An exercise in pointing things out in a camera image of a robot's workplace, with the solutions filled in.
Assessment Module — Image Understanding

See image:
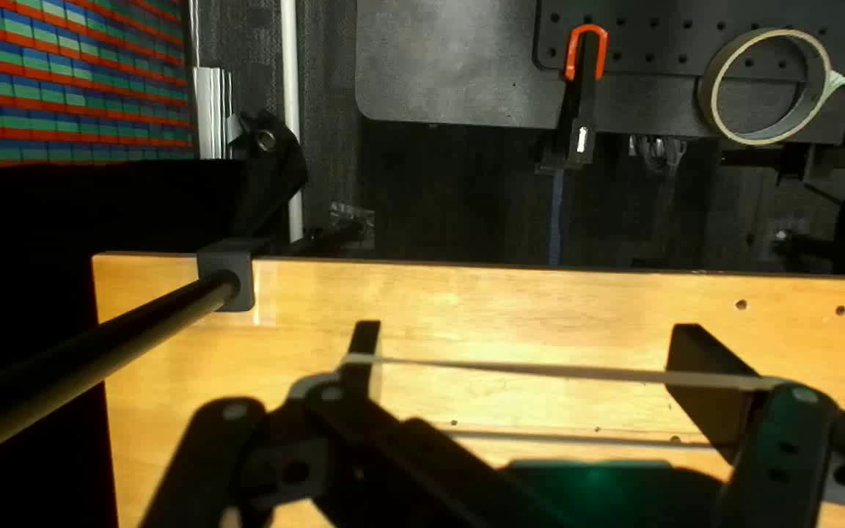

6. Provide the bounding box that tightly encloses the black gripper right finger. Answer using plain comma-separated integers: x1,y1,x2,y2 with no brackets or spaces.
666,323,845,528

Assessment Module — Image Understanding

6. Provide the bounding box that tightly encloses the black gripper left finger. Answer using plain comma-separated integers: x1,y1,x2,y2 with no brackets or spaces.
137,320,542,528

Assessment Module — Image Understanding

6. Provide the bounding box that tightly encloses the black pole clamp block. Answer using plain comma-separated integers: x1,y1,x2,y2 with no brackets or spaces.
192,238,257,313

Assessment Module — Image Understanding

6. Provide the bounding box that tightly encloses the black tripod pole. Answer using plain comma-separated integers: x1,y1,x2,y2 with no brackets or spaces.
0,270,242,476

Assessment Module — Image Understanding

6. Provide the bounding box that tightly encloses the roll of masking tape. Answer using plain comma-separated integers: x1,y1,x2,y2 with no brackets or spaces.
696,27,845,150

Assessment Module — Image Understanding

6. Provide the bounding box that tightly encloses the white vertical strip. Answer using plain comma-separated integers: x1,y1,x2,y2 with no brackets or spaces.
279,0,304,242

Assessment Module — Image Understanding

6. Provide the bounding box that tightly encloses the colourful woven panel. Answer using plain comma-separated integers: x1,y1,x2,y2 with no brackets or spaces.
0,0,198,163

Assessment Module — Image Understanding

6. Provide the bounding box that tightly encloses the black angled bracket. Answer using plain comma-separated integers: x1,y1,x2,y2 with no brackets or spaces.
232,109,310,250

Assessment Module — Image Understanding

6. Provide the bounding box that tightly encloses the silver aluminium profile rail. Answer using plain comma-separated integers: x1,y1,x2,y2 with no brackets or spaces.
189,65,247,162

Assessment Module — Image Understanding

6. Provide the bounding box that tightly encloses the orange handled bar clamp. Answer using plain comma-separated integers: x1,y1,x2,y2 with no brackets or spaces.
537,24,612,270

